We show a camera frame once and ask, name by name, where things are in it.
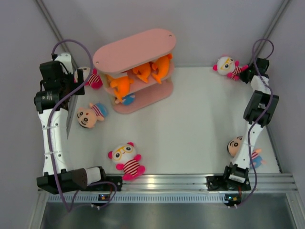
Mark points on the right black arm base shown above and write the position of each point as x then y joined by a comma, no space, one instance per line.
234,189

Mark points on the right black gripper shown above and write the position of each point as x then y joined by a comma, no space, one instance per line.
242,77

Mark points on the white slotted cable duct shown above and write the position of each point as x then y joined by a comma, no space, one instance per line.
146,198

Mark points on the white panda plush front centre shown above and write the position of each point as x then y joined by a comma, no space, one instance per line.
127,160

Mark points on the large orange shark plush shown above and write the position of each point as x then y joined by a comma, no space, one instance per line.
161,65

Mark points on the boy doll plush on shelf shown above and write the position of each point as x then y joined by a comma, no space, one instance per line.
127,100

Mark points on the orange shark plush on shelf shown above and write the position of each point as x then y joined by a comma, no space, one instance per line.
122,86

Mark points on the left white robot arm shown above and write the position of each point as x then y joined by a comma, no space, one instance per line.
52,105

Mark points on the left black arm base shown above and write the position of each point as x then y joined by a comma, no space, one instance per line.
112,183

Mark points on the aluminium front rail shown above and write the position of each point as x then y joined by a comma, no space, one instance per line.
267,182

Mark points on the boy doll plush blue cap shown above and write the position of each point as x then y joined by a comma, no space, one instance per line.
88,117

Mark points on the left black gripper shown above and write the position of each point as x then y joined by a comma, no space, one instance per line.
70,77

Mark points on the small orange shark plush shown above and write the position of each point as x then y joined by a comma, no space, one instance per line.
142,71

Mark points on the white panda plush right back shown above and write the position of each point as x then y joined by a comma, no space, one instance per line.
227,66

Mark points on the pink three-tier toy shelf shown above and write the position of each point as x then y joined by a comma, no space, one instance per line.
116,60

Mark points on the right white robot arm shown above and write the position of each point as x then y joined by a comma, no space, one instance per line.
258,114

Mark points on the boy doll plush right side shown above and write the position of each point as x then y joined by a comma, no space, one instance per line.
234,145

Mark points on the white panda plush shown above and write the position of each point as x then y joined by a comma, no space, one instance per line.
227,66
94,80
127,160

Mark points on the white panda plush left back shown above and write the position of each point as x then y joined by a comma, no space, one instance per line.
94,80

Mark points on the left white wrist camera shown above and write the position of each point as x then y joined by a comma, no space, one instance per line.
66,59

